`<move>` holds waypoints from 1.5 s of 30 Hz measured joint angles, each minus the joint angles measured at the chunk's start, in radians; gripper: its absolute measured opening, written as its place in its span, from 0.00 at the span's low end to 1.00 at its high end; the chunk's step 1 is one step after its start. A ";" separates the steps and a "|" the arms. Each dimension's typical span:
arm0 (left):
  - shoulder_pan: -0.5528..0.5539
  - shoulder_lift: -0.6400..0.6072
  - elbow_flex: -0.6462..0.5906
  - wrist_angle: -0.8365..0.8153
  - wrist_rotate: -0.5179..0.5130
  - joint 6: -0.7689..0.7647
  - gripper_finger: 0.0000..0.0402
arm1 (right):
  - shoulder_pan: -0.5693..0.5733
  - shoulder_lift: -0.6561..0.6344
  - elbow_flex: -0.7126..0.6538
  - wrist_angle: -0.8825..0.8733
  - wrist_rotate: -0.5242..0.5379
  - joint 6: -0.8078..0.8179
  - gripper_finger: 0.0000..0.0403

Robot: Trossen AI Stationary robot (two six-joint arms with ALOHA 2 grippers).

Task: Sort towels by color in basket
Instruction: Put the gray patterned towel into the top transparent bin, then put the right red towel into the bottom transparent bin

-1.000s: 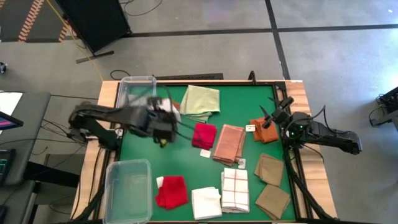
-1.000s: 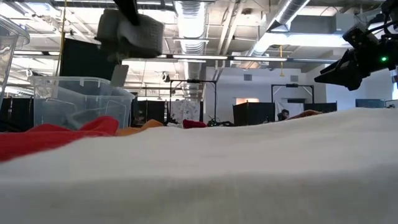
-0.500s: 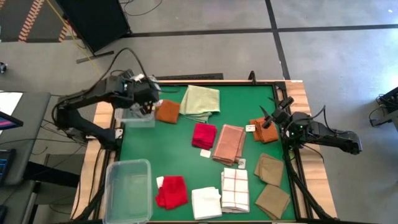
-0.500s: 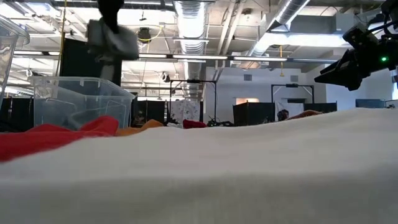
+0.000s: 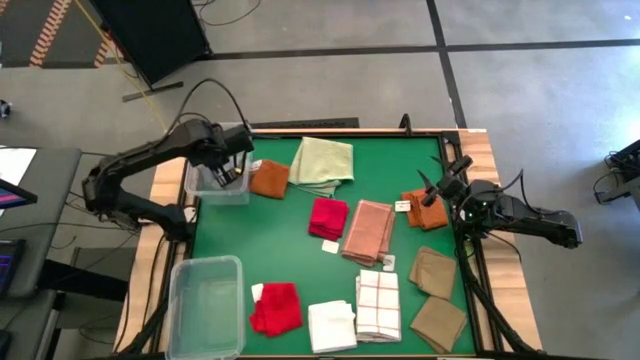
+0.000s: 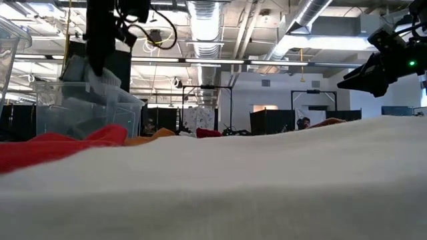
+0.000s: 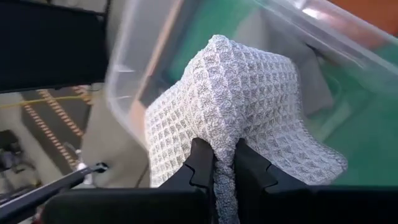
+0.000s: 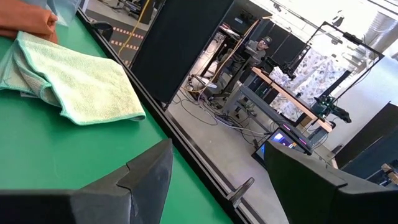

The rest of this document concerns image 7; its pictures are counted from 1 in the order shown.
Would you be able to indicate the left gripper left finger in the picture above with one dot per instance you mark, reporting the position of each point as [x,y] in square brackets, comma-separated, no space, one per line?
[192,168]

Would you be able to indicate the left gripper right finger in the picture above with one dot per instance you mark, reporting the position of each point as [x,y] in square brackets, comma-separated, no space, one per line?
[252,168]

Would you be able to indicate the grey-white waffle towel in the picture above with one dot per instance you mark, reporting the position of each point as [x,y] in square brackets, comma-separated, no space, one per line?
[233,93]

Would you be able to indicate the red-orange towel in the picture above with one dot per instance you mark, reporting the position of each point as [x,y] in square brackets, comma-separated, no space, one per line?
[373,12]

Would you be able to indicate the clear plastic bin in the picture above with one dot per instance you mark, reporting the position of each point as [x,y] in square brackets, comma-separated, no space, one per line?
[124,77]

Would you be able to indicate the black metal rod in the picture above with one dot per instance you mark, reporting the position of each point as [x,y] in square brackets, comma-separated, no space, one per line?
[37,194]

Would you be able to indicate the small black floor device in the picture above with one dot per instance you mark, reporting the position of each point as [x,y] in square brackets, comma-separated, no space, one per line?
[9,152]

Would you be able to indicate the black partition panel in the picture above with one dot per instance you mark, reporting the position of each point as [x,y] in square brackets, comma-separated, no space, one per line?
[46,43]

